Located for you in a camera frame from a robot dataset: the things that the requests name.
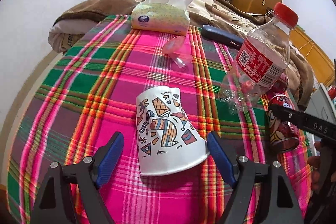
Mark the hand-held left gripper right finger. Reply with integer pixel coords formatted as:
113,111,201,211
207,131,302,224

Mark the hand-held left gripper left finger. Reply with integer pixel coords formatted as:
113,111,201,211
31,132,125,224

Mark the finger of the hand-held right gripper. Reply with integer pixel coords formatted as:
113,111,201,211
269,105,306,128

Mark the red cartoon drink can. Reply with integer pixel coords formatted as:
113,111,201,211
266,94,300,153
266,73,289,94

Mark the clear red-capped plastic bottle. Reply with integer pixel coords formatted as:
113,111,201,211
218,2,299,111

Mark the patterned white paper cup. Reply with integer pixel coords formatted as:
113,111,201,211
136,86,210,177

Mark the person's right hand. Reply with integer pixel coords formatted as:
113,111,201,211
307,140,324,191

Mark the grey cabinet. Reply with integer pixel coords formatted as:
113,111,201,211
306,82,336,119

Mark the pink green plaid tablecloth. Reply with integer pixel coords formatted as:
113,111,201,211
7,14,313,224

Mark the wooden bed headboard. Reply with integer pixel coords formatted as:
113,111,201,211
289,26,336,85

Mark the dark blue case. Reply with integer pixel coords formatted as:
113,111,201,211
202,25,245,49

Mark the pink plastic wrapper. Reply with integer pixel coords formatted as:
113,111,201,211
161,35,188,68

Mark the cream quilt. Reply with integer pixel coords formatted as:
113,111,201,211
49,22,87,54

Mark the yellow tissue pack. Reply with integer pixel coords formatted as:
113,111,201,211
131,0,197,35

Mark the brown bed blanket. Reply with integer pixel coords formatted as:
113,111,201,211
54,0,315,109

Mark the orange cable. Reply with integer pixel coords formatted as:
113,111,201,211
297,39,315,56

